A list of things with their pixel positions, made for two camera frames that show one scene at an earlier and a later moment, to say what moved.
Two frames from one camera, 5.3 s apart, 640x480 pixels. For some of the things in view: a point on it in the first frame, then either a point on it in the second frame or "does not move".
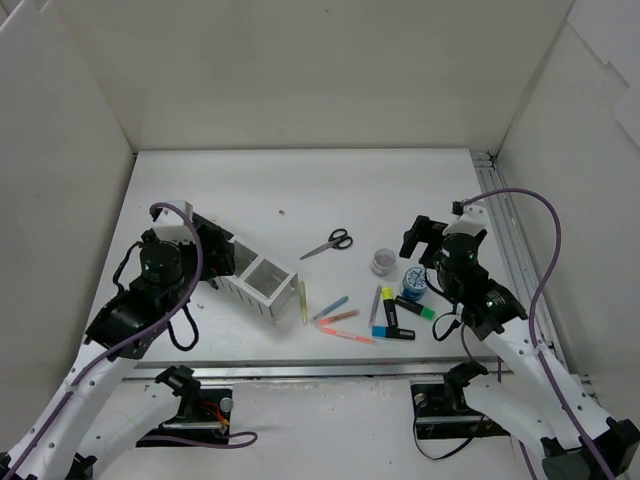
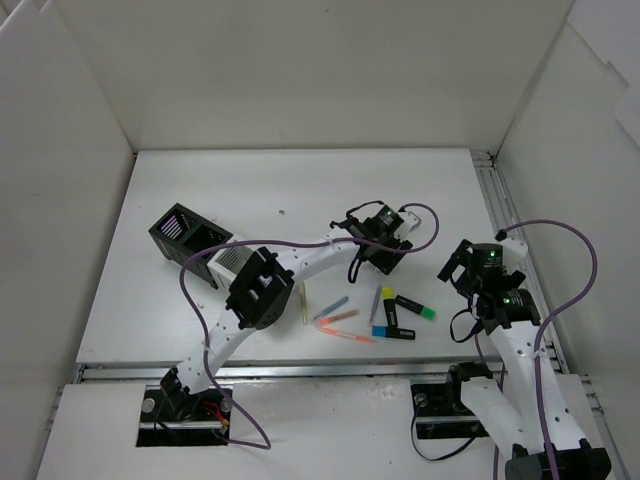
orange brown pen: [340, 316] does not move
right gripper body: [427, 235] -> [454, 265]
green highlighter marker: [422, 310] does not move
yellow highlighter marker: [389, 307] does not move
